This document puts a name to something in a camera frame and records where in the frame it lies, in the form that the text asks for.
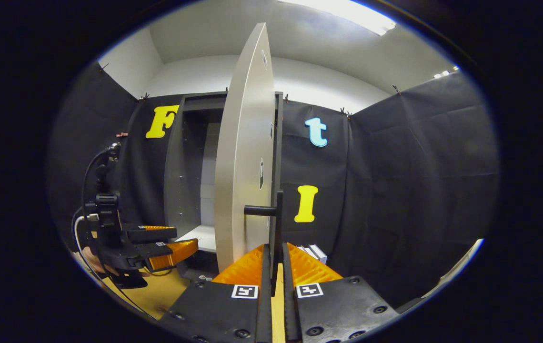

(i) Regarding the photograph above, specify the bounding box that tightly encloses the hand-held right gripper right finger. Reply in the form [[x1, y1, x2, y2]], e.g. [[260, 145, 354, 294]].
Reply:
[[282, 242, 400, 343]]

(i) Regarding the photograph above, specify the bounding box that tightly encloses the grey cabinet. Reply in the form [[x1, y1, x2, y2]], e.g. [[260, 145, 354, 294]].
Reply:
[[163, 91, 284, 282]]

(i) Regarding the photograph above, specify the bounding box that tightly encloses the white cable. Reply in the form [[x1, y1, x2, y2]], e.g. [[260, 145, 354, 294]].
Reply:
[[74, 214, 100, 267]]

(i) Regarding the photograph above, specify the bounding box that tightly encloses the black backdrop cloth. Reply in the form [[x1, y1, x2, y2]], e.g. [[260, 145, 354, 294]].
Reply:
[[48, 62, 498, 308]]

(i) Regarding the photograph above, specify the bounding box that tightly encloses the beige cabinet door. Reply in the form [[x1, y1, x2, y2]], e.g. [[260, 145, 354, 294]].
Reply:
[[214, 22, 284, 273]]

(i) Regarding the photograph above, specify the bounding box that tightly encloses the white cabinet shelf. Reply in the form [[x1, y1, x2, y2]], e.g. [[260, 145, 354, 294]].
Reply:
[[176, 225, 217, 253]]

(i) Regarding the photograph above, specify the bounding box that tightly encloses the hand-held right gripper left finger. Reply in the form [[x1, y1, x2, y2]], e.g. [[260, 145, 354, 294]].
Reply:
[[157, 244, 272, 343]]

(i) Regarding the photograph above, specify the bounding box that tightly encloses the black cabinet door handle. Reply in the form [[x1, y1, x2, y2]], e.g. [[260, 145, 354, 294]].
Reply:
[[244, 191, 284, 282]]

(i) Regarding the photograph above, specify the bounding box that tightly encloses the long ceiling light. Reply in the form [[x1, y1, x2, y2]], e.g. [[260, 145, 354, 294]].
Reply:
[[279, 0, 396, 36]]

